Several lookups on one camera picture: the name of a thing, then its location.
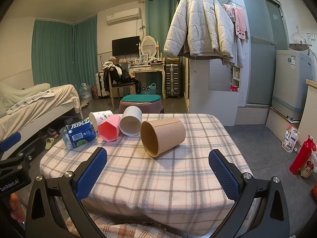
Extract oval vanity mirror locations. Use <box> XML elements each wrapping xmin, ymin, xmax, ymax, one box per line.
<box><xmin>140</xmin><ymin>36</ymin><xmax>158</xmax><ymax>58</ymax></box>

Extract green stool cushion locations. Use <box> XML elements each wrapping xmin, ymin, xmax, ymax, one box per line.
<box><xmin>120</xmin><ymin>94</ymin><xmax>161</xmax><ymax>103</ymax></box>

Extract teal basket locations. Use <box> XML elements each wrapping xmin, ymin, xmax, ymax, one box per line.
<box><xmin>140</xmin><ymin>83</ymin><xmax>157</xmax><ymax>95</ymax></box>

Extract plaid tablecloth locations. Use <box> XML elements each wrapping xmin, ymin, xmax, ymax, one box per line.
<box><xmin>40</xmin><ymin>113</ymin><xmax>251</xmax><ymax>238</ymax></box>

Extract red bottle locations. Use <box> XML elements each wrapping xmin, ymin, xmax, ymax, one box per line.
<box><xmin>289</xmin><ymin>135</ymin><xmax>314</xmax><ymax>175</ymax></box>

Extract silver suitcase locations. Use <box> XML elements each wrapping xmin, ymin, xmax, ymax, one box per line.
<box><xmin>165</xmin><ymin>63</ymin><xmax>183</xmax><ymax>99</ymax></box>

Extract pile of clothes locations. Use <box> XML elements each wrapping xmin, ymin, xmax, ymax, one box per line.
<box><xmin>102</xmin><ymin>61</ymin><xmax>142</xmax><ymax>93</ymax></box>

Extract white washer platform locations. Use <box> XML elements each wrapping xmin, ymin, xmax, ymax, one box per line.
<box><xmin>265</xmin><ymin>107</ymin><xmax>302</xmax><ymax>143</ymax></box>

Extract white printed paper cup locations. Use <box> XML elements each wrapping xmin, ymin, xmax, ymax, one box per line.
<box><xmin>89</xmin><ymin>110</ymin><xmax>115</xmax><ymax>132</ymax></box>

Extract white suitcase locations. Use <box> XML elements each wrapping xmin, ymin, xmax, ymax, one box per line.
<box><xmin>96</xmin><ymin>72</ymin><xmax>111</xmax><ymax>99</ymax></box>

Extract wire clothes hanger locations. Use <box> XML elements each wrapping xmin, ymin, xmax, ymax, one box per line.
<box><xmin>290</xmin><ymin>26</ymin><xmax>306</xmax><ymax>43</ymax></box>

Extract brown cardboard cup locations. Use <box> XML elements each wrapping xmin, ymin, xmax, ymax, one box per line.
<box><xmin>140</xmin><ymin>118</ymin><xmax>186</xmax><ymax>158</ymax></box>

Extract black television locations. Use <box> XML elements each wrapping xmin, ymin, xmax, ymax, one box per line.
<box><xmin>112</xmin><ymin>36</ymin><xmax>140</xmax><ymax>57</ymax></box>

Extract narrow green curtain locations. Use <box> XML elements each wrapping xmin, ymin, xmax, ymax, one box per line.
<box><xmin>145</xmin><ymin>0</ymin><xmax>180</xmax><ymax>60</ymax></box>

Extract wooden chair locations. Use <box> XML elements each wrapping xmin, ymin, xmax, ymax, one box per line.
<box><xmin>108</xmin><ymin>66</ymin><xmax>137</xmax><ymax>110</ymax></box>

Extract cartoon print bag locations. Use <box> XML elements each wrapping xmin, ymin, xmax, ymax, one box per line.
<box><xmin>299</xmin><ymin>158</ymin><xmax>315</xmax><ymax>179</ymax></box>

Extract white detergent bag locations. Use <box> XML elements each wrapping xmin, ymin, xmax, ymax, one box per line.
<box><xmin>281</xmin><ymin>124</ymin><xmax>300</xmax><ymax>153</ymax></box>

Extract white washing machine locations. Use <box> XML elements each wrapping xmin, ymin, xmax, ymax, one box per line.
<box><xmin>271</xmin><ymin>50</ymin><xmax>313</xmax><ymax>122</ymax></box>

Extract white air conditioner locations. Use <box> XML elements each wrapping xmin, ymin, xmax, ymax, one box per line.
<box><xmin>106</xmin><ymin>7</ymin><xmax>142</xmax><ymax>25</ymax></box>

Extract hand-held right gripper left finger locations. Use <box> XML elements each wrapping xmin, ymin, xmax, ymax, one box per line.
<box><xmin>25</xmin><ymin>147</ymin><xmax>108</xmax><ymax>238</ymax></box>

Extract grey sneakers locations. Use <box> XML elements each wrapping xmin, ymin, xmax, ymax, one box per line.
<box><xmin>38</xmin><ymin>127</ymin><xmax>59</xmax><ymax>139</ymax></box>

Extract wide green curtain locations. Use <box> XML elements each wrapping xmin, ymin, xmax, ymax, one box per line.
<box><xmin>31</xmin><ymin>14</ymin><xmax>98</xmax><ymax>91</ymax></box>

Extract bed with cream bedding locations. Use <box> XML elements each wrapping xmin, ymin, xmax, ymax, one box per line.
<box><xmin>0</xmin><ymin>83</ymin><xmax>84</xmax><ymax>142</ymax></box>

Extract plain white cup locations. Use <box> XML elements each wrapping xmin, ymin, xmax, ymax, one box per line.
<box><xmin>119</xmin><ymin>106</ymin><xmax>143</xmax><ymax>136</ymax></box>

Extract blue label water bottle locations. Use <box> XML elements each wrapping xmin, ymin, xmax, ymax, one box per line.
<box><xmin>61</xmin><ymin>120</ymin><xmax>97</xmax><ymax>150</ymax></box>

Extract white puffer jacket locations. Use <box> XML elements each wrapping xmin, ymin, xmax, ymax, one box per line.
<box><xmin>163</xmin><ymin>0</ymin><xmax>235</xmax><ymax>60</ymax></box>

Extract white dressing table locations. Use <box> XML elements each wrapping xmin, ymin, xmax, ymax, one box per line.
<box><xmin>128</xmin><ymin>64</ymin><xmax>166</xmax><ymax>99</ymax></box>

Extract green topped stool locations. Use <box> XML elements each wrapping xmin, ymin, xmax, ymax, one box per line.
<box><xmin>119</xmin><ymin>99</ymin><xmax>164</xmax><ymax>115</ymax></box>

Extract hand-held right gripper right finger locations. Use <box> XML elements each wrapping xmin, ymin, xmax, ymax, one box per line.
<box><xmin>208</xmin><ymin>149</ymin><xmax>290</xmax><ymax>238</ymax></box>

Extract frosted glass door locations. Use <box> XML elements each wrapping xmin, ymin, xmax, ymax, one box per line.
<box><xmin>237</xmin><ymin>0</ymin><xmax>283</xmax><ymax>106</ymax></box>

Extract pink hexagonal cup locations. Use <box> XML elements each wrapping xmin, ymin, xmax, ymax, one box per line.
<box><xmin>98</xmin><ymin>115</ymin><xmax>121</xmax><ymax>143</ymax></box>

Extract pink towel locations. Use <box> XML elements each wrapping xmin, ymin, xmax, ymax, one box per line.
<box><xmin>232</xmin><ymin>7</ymin><xmax>248</xmax><ymax>40</ymax></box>

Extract grey hanging garment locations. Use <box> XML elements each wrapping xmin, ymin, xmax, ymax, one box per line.
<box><xmin>222</xmin><ymin>30</ymin><xmax>245</xmax><ymax>68</ymax></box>

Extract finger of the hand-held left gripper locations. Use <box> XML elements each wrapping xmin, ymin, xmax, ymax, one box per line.
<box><xmin>0</xmin><ymin>132</ymin><xmax>22</xmax><ymax>152</ymax></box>
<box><xmin>15</xmin><ymin>137</ymin><xmax>47</xmax><ymax>169</ymax></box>

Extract person's left hand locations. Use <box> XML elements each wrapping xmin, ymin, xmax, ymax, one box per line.
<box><xmin>8</xmin><ymin>193</ymin><xmax>26</xmax><ymax>226</ymax></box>

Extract large water jug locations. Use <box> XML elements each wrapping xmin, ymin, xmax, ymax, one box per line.
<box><xmin>79</xmin><ymin>83</ymin><xmax>93</xmax><ymax>103</ymax></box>

